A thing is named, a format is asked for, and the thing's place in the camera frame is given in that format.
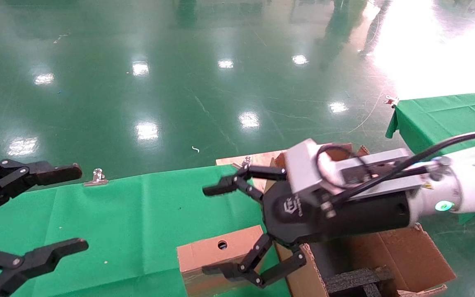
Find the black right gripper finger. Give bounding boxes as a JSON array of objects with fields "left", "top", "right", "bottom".
[{"left": 202, "top": 165, "right": 287, "bottom": 203}]

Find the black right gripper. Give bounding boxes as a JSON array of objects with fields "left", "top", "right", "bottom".
[{"left": 202, "top": 181, "right": 411, "bottom": 288}]

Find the small brown cardboard box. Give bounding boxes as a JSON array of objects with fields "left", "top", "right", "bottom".
[{"left": 177, "top": 225, "right": 280, "bottom": 297}]

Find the black foam carton insert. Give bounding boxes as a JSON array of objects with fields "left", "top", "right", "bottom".
[{"left": 323, "top": 266, "right": 395, "bottom": 297}]

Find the large open cardboard carton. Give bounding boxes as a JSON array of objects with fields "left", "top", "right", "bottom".
[{"left": 262, "top": 142, "right": 456, "bottom": 297}]

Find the large green tablecloth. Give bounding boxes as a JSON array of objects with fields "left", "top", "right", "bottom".
[{"left": 0, "top": 165, "right": 292, "bottom": 297}]

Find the small green tablecloth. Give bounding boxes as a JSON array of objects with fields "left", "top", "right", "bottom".
[{"left": 385, "top": 91, "right": 475, "bottom": 225}]

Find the black camera cable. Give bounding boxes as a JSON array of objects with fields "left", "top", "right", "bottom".
[{"left": 316, "top": 130, "right": 475, "bottom": 207}]

